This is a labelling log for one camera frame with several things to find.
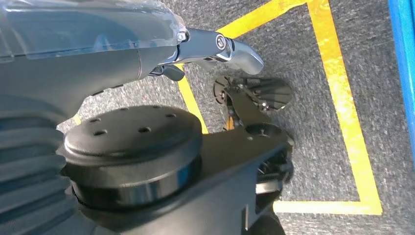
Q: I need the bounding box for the yellow floor tape square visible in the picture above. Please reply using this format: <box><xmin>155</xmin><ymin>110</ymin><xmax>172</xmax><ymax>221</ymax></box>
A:
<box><xmin>71</xmin><ymin>0</ymin><xmax>384</xmax><ymax>216</ymax></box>

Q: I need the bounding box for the blue metal shelf rack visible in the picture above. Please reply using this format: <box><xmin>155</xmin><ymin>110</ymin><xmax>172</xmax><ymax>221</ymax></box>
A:
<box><xmin>388</xmin><ymin>0</ymin><xmax>415</xmax><ymax>169</ymax></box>

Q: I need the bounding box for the black robot leg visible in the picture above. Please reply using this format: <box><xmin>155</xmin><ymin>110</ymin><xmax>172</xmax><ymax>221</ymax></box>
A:
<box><xmin>57</xmin><ymin>75</ymin><xmax>295</xmax><ymax>235</ymax></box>

